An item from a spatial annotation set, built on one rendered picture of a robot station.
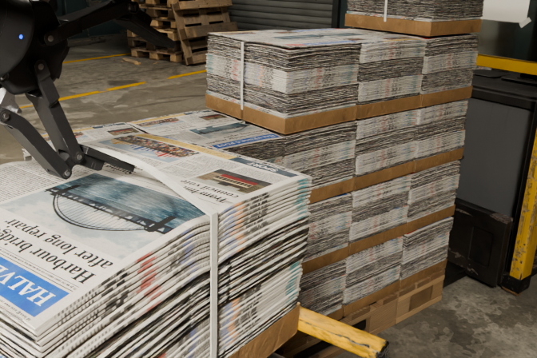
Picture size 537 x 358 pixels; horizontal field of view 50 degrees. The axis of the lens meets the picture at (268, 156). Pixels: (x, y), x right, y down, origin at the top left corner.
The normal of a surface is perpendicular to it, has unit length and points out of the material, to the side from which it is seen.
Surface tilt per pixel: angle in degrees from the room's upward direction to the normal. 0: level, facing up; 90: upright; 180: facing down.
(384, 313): 90
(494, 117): 90
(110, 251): 5
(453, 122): 90
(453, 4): 90
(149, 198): 1
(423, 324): 0
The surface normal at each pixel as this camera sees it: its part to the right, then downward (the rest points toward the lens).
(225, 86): -0.76, 0.18
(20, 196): 0.04, -0.95
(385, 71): 0.61, 0.27
